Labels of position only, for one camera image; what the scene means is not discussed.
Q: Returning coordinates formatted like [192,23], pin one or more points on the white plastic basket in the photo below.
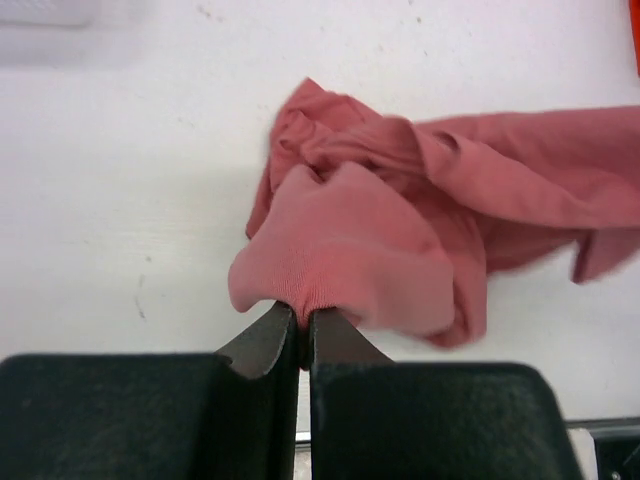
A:
[48,13]

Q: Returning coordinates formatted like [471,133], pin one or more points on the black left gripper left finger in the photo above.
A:
[228,414]

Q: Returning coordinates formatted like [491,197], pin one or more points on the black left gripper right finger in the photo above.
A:
[375,418]

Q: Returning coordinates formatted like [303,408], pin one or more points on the pink t shirt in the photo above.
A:
[399,224]

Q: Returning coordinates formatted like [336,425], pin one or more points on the folded orange t shirt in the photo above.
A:
[634,16]

